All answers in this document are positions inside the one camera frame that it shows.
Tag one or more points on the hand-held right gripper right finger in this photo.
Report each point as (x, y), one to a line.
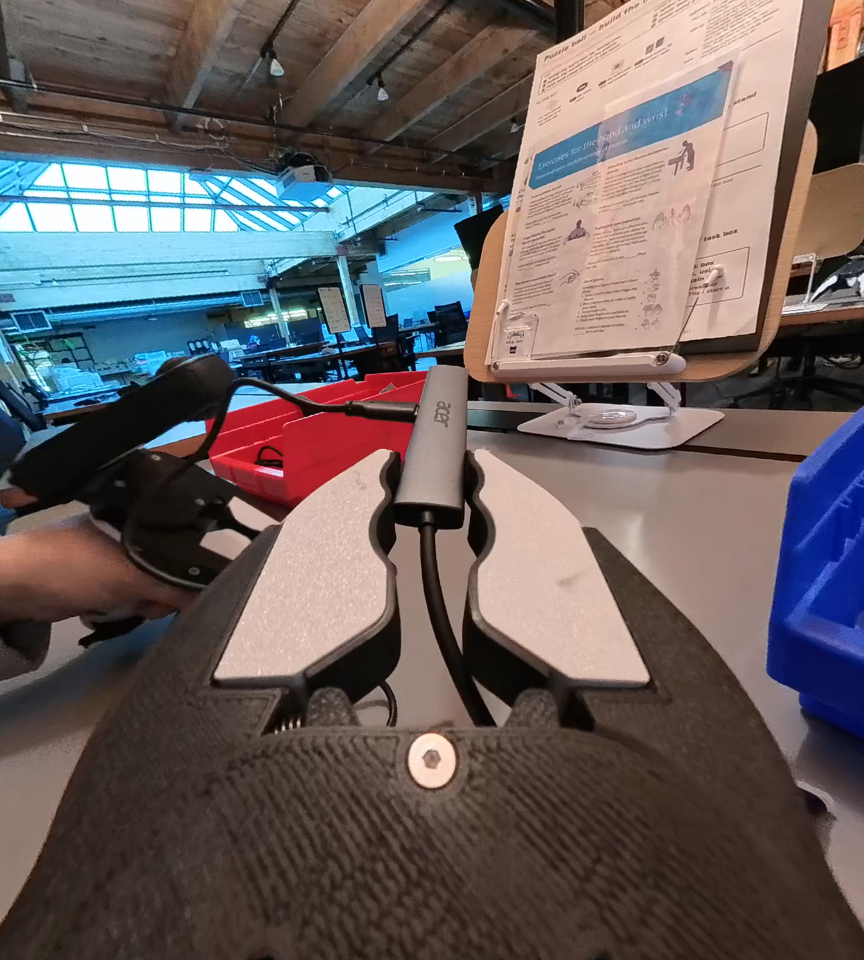
(552, 577)

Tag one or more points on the person's left hand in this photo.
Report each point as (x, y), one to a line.
(64, 577)

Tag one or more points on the red plastic bin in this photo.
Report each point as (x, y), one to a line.
(327, 450)

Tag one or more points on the black monitor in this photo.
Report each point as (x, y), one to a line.
(477, 232)

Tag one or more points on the grey desk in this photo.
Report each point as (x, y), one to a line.
(664, 525)

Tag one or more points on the white standing board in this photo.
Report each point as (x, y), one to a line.
(374, 306)
(334, 309)

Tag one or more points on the ceiling spot lamp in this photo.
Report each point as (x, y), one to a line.
(382, 90)
(276, 66)

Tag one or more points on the black office chair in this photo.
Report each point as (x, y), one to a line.
(451, 322)

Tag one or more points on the wooden document stand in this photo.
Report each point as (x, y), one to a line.
(488, 300)

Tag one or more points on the white instruction board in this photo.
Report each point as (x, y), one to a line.
(747, 225)

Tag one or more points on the blue header exercise sheet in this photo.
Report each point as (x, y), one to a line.
(627, 225)

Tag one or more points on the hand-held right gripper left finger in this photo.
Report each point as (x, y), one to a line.
(304, 577)

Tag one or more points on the blue plastic bin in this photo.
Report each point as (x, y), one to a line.
(837, 562)

